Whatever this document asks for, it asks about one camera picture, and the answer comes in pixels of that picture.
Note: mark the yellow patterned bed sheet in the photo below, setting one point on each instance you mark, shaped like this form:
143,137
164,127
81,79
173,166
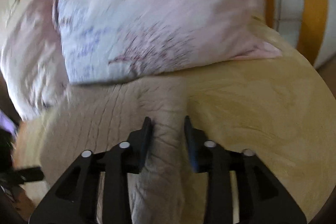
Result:
249,108

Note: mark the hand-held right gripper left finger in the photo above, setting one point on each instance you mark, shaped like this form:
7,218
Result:
145,145

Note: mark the pink pillow with tree print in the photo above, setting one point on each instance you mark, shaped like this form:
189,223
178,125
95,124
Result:
147,16

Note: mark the purple cloth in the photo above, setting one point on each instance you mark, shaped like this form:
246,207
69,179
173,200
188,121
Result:
8,121

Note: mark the pink floral pillow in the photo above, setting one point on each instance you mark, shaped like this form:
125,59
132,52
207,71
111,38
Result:
29,56

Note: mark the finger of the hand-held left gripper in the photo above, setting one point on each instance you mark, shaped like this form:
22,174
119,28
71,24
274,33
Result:
30,174

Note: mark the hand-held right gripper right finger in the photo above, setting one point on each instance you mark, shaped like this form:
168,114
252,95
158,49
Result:
190,145

